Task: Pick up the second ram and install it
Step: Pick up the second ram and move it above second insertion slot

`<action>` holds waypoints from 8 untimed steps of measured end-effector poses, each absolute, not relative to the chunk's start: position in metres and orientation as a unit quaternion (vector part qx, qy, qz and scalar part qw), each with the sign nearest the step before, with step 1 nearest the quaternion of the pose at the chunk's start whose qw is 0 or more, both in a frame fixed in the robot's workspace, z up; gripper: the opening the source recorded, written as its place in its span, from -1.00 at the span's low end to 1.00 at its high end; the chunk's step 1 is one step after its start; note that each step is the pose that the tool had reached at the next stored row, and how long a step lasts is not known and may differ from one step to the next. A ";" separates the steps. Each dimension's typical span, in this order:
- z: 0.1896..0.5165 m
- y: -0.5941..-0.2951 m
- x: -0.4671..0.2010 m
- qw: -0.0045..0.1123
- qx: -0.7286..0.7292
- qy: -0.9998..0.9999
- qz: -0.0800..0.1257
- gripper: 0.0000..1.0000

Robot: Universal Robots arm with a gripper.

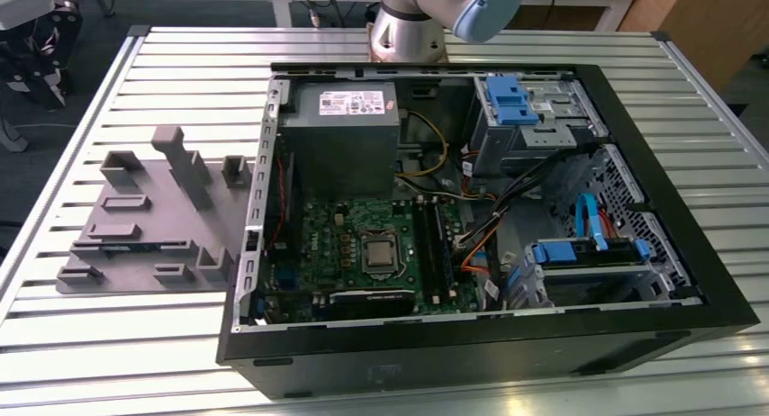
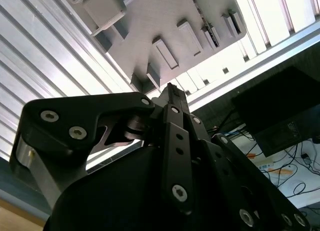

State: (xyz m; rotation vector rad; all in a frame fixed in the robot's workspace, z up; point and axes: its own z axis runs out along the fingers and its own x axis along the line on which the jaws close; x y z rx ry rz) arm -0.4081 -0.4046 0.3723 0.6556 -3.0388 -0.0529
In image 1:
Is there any green RAM stick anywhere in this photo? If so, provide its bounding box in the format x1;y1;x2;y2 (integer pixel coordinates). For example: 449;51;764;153
75;240;187;251

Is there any black RAM slot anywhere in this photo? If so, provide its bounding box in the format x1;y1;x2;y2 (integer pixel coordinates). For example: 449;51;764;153
413;198;441;303

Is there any white desk foot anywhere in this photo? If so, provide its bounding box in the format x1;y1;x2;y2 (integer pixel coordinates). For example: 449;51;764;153
0;113;31;153

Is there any grey parts rack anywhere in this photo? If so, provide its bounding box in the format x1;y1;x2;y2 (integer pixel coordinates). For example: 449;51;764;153
54;125;251;295

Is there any grey power supply unit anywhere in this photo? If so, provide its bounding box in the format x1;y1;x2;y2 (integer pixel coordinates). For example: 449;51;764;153
281;81;403;202

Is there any green motherboard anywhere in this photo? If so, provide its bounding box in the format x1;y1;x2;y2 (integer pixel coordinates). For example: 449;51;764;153
263;197;482;323

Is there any silver CPU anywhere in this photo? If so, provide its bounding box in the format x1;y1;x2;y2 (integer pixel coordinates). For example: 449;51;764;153
365;241;399;272

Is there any CPU socket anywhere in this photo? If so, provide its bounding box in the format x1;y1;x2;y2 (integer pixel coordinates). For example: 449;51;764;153
358;228;407;282

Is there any black graphics card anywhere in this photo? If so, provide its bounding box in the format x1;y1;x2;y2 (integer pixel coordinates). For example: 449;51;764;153
327;288;418;321

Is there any blue plastic drive latch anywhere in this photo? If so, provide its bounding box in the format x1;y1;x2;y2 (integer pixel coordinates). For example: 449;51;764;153
497;104;540;126
486;76;530;107

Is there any silver drive cage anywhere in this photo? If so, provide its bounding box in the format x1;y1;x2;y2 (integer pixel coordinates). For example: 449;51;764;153
470;73;609;179

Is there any black PC case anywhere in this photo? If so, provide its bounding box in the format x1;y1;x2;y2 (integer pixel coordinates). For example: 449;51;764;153
215;62;763;400

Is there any hard disk in blue carrier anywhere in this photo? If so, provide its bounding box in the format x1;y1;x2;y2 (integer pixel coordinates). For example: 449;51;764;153
532;236;652;267

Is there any wooden cabinet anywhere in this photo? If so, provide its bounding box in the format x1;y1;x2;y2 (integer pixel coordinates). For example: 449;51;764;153
621;0;769;104

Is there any silver disk bay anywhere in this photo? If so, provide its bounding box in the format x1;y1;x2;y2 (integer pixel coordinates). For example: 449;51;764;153
504;242;705;310

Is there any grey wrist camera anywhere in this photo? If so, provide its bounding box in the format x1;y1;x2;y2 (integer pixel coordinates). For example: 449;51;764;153
0;0;54;31

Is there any red twisted wire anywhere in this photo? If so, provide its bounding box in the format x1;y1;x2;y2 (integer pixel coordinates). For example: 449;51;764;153
269;158;291;247

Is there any yellow wire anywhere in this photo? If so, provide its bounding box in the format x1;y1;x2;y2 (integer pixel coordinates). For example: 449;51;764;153
393;111;452;179

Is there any black cable bundle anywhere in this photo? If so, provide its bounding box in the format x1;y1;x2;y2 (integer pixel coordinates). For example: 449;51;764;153
460;143;604;250

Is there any orange wire bundle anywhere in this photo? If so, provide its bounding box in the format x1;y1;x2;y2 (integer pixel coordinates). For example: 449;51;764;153
460;226;505;274

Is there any white frame desk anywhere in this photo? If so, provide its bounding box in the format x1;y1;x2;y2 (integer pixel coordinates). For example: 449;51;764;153
51;0;648;32

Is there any blue flat wire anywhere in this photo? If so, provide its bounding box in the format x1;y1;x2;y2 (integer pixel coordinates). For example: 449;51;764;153
574;193;609;250

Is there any red disk wire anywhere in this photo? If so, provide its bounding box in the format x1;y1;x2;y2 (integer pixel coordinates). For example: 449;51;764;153
600;206;618;242

